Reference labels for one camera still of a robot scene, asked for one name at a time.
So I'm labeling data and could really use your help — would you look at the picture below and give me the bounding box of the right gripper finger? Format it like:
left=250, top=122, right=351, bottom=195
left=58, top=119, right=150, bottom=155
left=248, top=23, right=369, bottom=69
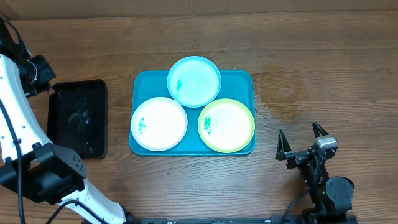
left=276, top=129, right=292, bottom=156
left=312, top=121, right=329, bottom=138

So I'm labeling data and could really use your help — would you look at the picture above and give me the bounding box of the light blue plate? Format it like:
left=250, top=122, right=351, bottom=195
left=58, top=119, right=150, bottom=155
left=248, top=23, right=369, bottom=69
left=167, top=56, right=221, bottom=108

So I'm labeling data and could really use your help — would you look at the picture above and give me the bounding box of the white plate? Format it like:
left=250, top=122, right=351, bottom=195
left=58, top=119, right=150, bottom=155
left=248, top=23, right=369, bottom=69
left=130, top=97, right=188, bottom=152

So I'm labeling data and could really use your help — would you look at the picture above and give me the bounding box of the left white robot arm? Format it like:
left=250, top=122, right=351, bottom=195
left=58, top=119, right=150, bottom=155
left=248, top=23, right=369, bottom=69
left=1, top=19, right=134, bottom=223

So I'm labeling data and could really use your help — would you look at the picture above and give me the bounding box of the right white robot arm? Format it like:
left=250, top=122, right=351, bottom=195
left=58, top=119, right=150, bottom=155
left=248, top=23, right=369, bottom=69
left=271, top=121, right=358, bottom=223

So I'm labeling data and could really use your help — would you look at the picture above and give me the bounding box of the black rectangular water tray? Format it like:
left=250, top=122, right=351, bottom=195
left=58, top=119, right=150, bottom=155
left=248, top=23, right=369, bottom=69
left=47, top=79, right=108, bottom=159

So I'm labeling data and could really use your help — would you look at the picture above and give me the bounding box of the teal plastic tray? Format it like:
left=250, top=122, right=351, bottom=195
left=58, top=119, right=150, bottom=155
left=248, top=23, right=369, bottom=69
left=129, top=70, right=256, bottom=156

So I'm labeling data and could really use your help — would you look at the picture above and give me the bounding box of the green rimmed yellow plate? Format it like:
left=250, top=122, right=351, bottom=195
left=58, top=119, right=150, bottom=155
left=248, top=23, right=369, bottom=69
left=198, top=98, right=255, bottom=153

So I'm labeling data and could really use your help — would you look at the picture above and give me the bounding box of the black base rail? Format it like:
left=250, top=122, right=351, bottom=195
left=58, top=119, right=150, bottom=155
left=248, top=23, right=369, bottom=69
left=139, top=215, right=358, bottom=224

